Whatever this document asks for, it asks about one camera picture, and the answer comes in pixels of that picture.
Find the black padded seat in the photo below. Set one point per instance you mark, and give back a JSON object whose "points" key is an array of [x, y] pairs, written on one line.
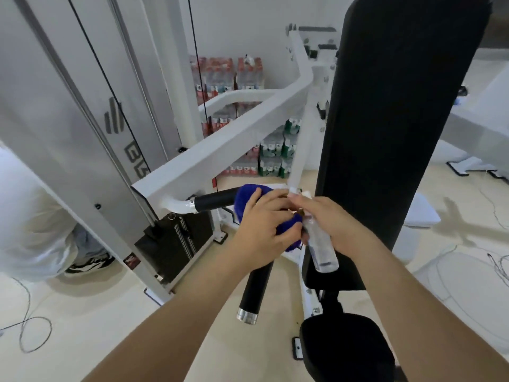
{"points": [[346, 350]]}

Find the person's right hand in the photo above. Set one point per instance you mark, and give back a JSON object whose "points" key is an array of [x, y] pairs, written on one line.
{"points": [[334, 222]]}

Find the white cushion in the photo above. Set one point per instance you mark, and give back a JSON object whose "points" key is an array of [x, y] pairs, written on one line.
{"points": [[421, 212]]}

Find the white round floor pad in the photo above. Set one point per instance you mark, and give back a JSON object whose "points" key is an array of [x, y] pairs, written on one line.
{"points": [[465, 294]]}

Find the stack of red bottle packs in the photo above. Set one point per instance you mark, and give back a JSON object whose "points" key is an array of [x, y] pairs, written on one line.
{"points": [[222, 75]]}

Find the black padded backrest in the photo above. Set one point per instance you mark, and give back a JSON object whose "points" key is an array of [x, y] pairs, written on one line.
{"points": [[389, 127]]}

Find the person's right thumb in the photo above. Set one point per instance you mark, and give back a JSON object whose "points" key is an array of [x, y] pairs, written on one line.
{"points": [[303, 201]]}

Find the person's right forearm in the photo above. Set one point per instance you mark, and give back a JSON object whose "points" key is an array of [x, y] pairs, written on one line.
{"points": [[417, 314]]}

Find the person's left forearm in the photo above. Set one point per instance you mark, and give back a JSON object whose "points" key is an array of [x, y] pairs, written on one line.
{"points": [[179, 322]]}

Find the stack of green bottle packs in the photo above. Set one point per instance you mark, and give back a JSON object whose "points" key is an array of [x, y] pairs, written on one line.
{"points": [[274, 151]]}

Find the person's left hand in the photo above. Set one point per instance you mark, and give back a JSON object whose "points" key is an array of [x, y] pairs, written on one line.
{"points": [[258, 230]]}

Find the white gym machine frame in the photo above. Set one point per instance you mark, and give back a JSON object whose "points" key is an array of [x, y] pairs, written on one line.
{"points": [[477, 123]]}

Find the black weight stack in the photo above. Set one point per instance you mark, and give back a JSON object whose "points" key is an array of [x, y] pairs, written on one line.
{"points": [[175, 246]]}

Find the clear spray bottle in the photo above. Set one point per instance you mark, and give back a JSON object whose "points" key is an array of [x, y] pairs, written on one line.
{"points": [[324, 254]]}

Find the grey weight stack cover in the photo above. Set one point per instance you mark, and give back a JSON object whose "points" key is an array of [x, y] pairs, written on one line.
{"points": [[71, 115]]}

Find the blue cleaning cloth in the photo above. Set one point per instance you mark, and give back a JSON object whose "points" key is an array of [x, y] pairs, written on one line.
{"points": [[248, 194]]}

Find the person's left thumb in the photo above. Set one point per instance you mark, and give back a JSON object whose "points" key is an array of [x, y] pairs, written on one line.
{"points": [[292, 233]]}

